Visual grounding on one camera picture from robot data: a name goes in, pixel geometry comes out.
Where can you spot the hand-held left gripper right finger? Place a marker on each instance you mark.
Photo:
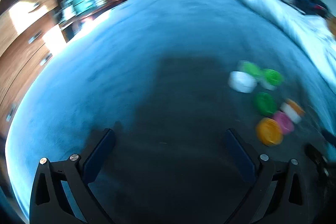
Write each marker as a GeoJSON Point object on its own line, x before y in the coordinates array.
{"type": "Point", "coordinates": [239, 155]}

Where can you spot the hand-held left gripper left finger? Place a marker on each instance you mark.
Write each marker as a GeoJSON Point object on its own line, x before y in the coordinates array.
{"type": "Point", "coordinates": [98, 155]}

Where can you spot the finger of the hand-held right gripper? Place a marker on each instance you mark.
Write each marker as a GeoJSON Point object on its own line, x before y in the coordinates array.
{"type": "Point", "coordinates": [315, 157]}
{"type": "Point", "coordinates": [329, 138]}

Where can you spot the small white translucent jar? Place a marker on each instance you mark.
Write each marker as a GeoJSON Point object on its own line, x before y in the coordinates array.
{"type": "Point", "coordinates": [242, 81]}

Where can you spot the orange screw cap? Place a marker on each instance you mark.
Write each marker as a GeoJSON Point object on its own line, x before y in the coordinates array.
{"type": "Point", "coordinates": [269, 132]}

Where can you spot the small jar with orange lid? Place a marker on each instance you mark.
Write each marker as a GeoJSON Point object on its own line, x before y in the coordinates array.
{"type": "Point", "coordinates": [292, 110]}

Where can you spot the pink screw cap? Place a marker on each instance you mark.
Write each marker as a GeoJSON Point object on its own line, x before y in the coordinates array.
{"type": "Point", "coordinates": [284, 123]}

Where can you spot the green screw cap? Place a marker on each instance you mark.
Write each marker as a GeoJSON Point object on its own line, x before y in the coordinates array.
{"type": "Point", "coordinates": [265, 103]}

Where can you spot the small jar with green lid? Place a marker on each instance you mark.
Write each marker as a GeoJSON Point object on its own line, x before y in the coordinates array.
{"type": "Point", "coordinates": [251, 68]}
{"type": "Point", "coordinates": [273, 79]}

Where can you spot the dark wooden side table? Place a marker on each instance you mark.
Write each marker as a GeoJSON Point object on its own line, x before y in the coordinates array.
{"type": "Point", "coordinates": [78, 22]}

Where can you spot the blue bed sheet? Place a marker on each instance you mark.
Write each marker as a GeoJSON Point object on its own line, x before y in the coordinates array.
{"type": "Point", "coordinates": [157, 29]}

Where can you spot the wooden drawer cabinet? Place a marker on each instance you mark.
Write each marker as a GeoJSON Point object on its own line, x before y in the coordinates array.
{"type": "Point", "coordinates": [23, 37]}

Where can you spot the white duvet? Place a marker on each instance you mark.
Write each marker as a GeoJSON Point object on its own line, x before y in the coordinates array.
{"type": "Point", "coordinates": [262, 1]}

